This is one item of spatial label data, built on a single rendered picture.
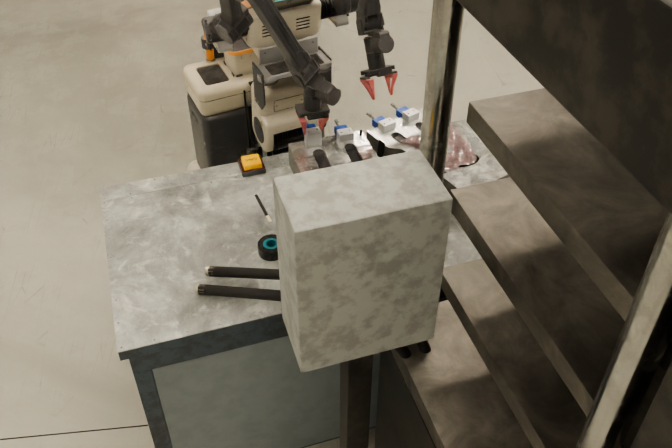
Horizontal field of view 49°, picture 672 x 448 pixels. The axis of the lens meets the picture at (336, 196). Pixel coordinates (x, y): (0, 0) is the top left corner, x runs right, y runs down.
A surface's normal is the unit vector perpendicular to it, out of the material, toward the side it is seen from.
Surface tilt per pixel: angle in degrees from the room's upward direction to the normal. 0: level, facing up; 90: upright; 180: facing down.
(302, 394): 90
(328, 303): 90
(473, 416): 0
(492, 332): 0
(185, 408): 90
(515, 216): 0
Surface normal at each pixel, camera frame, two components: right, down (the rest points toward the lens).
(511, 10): -0.95, 0.19
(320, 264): 0.30, 0.62
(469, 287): 0.00, -0.76
